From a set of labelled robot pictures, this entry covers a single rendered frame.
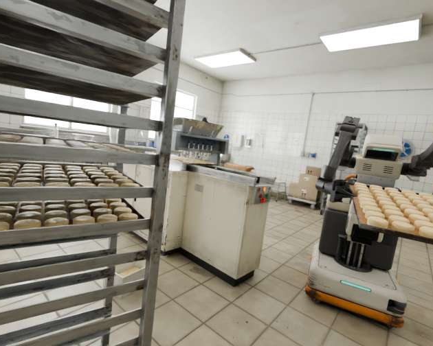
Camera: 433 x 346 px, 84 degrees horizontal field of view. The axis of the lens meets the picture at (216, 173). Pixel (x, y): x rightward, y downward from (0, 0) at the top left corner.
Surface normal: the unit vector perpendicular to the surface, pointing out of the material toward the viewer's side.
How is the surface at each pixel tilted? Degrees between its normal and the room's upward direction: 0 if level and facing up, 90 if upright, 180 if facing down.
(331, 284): 90
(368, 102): 90
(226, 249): 90
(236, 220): 90
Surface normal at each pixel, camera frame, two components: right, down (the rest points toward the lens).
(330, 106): -0.63, 0.01
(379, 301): -0.43, 0.06
